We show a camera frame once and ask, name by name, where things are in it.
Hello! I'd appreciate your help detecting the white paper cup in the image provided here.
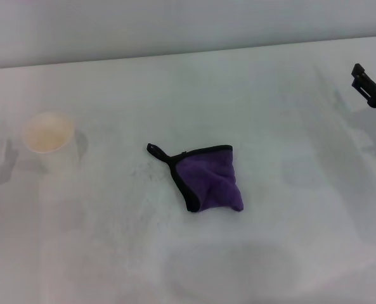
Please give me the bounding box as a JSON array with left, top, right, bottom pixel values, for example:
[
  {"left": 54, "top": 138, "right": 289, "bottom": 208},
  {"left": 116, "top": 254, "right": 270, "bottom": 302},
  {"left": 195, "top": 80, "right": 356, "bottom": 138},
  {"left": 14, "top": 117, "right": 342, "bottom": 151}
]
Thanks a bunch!
[{"left": 22, "top": 111, "right": 88, "bottom": 174}]

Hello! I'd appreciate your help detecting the purple rag with black trim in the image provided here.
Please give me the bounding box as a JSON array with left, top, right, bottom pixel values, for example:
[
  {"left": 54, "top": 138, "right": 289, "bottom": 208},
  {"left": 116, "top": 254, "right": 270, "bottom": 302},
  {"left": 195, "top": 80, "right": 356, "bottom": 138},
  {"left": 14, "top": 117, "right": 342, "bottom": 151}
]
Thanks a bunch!
[{"left": 146, "top": 142, "right": 245, "bottom": 213}]

